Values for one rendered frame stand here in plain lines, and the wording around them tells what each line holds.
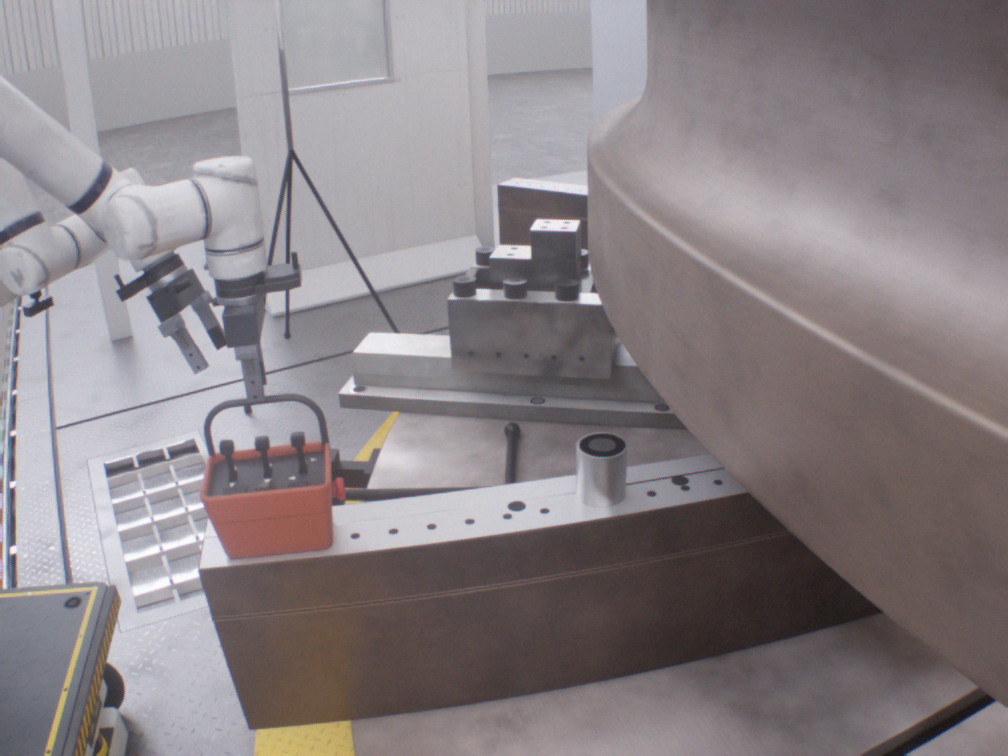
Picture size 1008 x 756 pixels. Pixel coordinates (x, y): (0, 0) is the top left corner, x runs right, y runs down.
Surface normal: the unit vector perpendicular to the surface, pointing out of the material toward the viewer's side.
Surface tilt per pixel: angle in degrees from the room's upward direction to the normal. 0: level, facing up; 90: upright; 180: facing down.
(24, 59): 90
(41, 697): 0
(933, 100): 90
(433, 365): 71
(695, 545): 90
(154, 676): 0
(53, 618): 0
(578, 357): 90
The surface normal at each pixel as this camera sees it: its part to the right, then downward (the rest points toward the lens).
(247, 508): 0.18, 0.51
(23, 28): 0.49, 0.35
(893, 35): -0.95, 0.16
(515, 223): -0.57, 0.36
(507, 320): -0.21, 0.42
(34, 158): 0.41, 0.62
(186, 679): -0.04, -0.91
